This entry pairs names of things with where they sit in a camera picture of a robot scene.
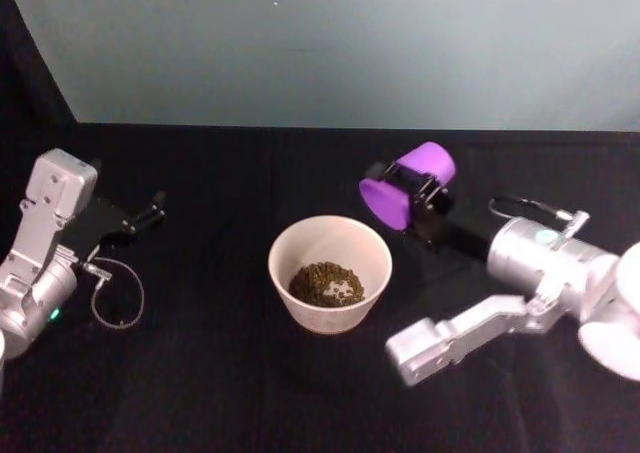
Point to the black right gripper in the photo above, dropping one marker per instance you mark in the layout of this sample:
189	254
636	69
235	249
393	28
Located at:
432	220

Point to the white round bowl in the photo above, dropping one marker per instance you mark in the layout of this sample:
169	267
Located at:
300	303

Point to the plain pale wall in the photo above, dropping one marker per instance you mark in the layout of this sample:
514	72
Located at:
325	48

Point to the black table cloth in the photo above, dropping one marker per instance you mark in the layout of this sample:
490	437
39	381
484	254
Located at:
250	393

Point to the brown pellets heap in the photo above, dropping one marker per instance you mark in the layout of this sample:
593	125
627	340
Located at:
310	280

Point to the purple plastic cup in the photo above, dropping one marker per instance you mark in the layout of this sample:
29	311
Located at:
385	203

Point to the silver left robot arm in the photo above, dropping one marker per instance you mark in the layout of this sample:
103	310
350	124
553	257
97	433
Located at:
35	253

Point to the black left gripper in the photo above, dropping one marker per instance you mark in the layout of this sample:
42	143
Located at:
102	220

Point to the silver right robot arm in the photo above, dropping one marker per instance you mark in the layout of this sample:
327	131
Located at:
535	263

